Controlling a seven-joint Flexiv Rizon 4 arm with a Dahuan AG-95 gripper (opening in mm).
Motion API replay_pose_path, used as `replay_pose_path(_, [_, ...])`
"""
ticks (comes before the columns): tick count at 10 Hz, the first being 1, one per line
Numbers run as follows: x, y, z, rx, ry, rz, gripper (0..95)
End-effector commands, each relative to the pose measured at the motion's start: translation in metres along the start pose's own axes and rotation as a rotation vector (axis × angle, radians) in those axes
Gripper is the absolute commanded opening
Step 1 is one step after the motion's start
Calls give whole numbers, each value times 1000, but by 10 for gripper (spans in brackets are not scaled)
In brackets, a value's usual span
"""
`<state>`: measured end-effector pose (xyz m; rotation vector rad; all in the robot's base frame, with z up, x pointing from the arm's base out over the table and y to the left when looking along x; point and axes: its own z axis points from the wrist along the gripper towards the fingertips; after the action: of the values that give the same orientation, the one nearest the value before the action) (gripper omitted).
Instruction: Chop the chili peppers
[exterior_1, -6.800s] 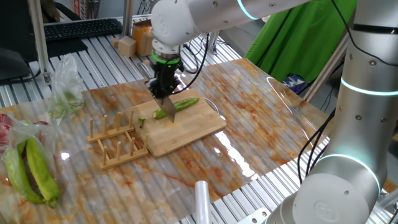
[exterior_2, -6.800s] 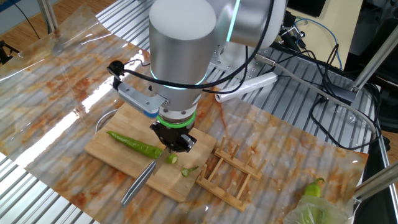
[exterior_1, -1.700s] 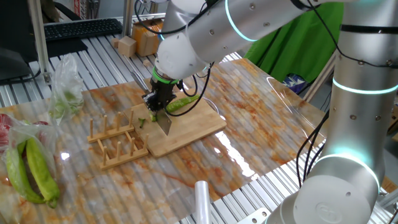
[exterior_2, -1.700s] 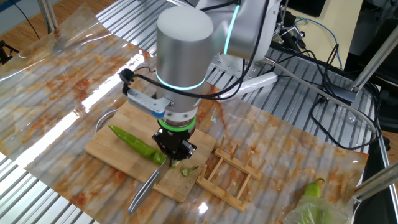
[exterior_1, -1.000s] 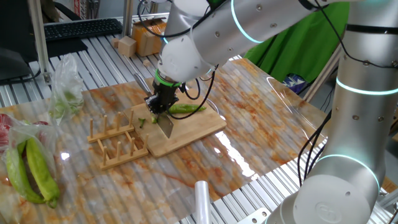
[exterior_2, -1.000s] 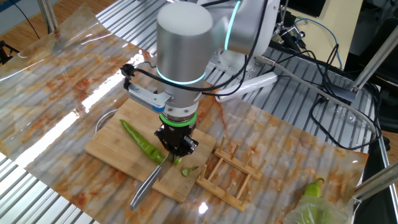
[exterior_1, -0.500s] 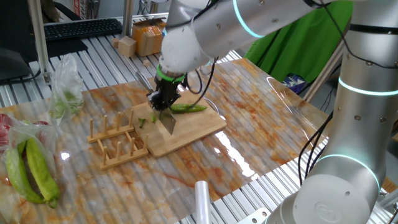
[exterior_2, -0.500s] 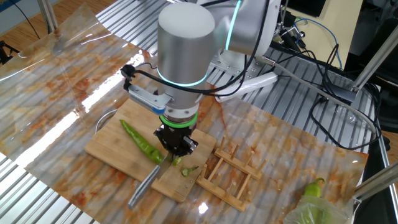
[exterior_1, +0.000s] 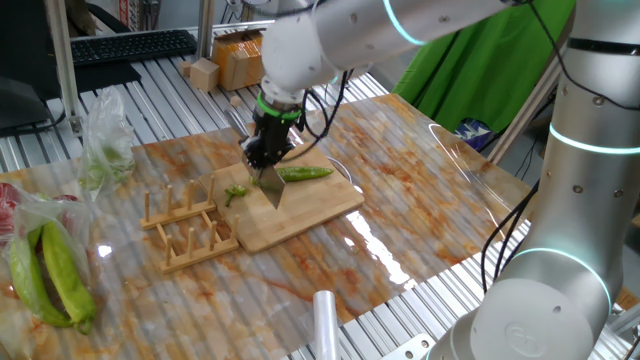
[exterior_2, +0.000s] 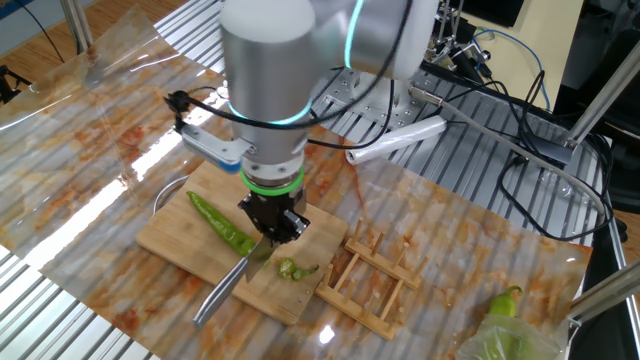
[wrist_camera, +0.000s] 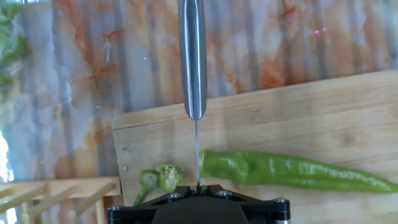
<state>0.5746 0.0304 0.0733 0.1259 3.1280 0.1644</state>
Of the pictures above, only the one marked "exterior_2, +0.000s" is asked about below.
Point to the black tripod part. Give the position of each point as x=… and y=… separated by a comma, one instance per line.
x=7, y=82

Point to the clear plastic bag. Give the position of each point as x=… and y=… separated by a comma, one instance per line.
x=500, y=342

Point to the black monitor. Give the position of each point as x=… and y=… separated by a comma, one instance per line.
x=495, y=12

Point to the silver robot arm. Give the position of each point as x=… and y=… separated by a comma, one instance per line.
x=270, y=75

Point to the green pepper with curled stem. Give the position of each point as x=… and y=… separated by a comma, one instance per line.
x=502, y=305

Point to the white plastic bag roll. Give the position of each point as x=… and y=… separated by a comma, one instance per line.
x=395, y=140

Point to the steel kitchen knife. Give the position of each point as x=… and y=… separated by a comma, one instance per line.
x=220, y=295

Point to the green pepper inside bag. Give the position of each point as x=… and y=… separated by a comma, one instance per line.
x=500, y=345

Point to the cut chili stem piece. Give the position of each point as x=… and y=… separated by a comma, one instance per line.
x=299, y=274

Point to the aluminium frame pole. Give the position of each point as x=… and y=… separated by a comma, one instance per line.
x=610, y=292
x=605, y=95

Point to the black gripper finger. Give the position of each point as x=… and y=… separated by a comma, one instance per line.
x=252, y=215
x=295, y=227

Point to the wooden cutting board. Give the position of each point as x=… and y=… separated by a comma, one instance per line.
x=175, y=235

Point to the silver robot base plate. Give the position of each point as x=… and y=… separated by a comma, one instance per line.
x=342, y=87

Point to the marbled plastic table sheet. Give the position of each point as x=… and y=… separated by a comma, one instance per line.
x=100, y=125

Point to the long green chili pepper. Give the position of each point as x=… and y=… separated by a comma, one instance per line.
x=220, y=225

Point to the silver tripod leg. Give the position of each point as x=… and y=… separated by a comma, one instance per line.
x=77, y=25

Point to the metal clamp stand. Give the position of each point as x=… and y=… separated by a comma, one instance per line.
x=455, y=50

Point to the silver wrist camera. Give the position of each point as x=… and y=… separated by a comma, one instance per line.
x=212, y=147

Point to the wooden peg rack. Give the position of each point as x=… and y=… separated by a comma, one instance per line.
x=385, y=270

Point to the beige panel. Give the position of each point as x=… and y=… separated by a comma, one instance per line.
x=550, y=40

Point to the cut chili slice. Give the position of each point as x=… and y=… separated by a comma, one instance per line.
x=286, y=268

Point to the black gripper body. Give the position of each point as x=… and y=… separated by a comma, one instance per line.
x=277, y=207

